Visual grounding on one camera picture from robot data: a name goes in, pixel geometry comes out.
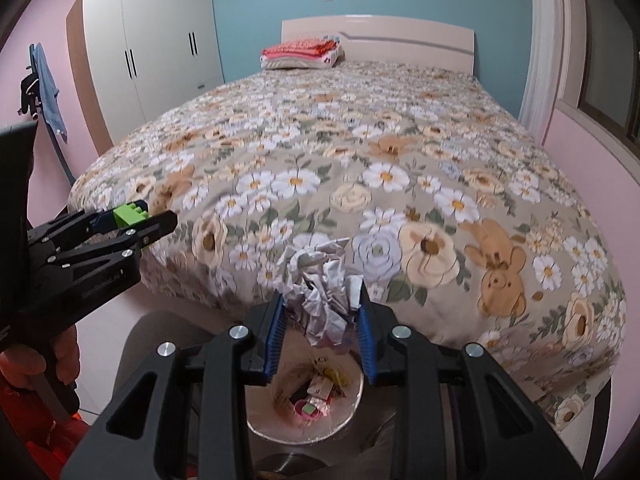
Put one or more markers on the white bed headboard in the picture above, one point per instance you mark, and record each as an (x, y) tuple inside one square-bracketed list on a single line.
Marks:
[(400, 35)]

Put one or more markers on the small white carton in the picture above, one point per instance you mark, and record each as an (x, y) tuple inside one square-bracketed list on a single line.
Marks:
[(320, 389)]

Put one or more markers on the green toy brick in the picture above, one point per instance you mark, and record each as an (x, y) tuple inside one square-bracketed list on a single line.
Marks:
[(131, 215)]

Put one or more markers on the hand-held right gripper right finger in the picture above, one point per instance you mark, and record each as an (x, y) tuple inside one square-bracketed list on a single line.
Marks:
[(367, 345)]

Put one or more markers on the floral bed sheet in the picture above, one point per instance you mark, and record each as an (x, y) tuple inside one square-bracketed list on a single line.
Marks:
[(350, 160)]

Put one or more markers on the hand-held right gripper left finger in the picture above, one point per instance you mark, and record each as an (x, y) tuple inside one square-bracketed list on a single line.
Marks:
[(275, 340)]

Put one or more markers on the white paper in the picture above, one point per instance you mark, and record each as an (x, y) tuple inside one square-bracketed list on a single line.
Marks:
[(320, 280)]

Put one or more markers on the red cloth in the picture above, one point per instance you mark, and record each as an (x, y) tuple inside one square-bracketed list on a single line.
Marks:
[(30, 455)]

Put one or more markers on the bin with white liner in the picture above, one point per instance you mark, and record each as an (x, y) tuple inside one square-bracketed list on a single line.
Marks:
[(350, 400)]

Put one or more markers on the folded red blanket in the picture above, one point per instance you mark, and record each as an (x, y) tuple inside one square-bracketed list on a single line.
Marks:
[(300, 49)]

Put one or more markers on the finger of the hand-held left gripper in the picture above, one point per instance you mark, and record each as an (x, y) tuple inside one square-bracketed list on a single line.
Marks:
[(155, 225), (75, 222)]

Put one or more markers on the window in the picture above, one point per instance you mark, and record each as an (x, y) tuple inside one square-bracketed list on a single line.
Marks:
[(605, 60)]

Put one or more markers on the white pillow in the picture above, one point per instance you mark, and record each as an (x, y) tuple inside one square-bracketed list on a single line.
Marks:
[(320, 62)]

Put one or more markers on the white wardrobe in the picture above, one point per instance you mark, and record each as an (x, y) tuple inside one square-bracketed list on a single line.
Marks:
[(160, 35)]

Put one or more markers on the person's left hand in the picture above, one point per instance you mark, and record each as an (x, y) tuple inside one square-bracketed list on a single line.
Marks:
[(67, 355)]

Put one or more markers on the clear bag with yellow print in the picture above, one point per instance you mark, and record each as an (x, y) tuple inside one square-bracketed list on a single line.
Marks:
[(334, 375)]

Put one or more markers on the blue hanging cloth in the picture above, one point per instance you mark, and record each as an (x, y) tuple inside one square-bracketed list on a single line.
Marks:
[(47, 85)]

